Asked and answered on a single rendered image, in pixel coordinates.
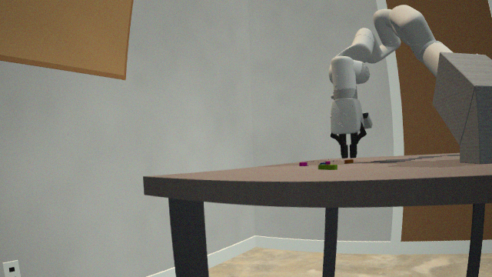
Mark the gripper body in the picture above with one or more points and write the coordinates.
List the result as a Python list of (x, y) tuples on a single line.
[(346, 116)]

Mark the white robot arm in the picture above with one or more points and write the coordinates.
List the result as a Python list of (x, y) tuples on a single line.
[(349, 71)]

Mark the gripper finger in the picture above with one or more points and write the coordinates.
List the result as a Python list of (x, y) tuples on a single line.
[(355, 138), (342, 142)]

